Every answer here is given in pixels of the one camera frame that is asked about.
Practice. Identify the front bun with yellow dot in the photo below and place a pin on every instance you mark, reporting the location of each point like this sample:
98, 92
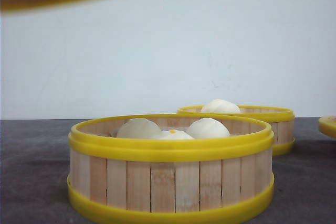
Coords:
171, 134

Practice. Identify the left white steamed bun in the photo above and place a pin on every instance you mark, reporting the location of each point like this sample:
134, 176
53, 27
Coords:
138, 128

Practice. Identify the white bun in right basket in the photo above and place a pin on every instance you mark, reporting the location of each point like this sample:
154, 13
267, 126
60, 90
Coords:
220, 106

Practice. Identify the yellow woven steamer lid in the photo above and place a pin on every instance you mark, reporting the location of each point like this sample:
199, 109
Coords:
327, 125

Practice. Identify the white steamed bun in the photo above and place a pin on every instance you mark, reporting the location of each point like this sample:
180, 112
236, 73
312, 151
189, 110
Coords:
138, 128
207, 128

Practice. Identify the right white steamed bun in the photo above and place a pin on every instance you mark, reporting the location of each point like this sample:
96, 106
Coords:
207, 128

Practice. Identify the front bamboo steamer basket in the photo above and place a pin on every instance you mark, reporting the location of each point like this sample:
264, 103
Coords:
212, 180

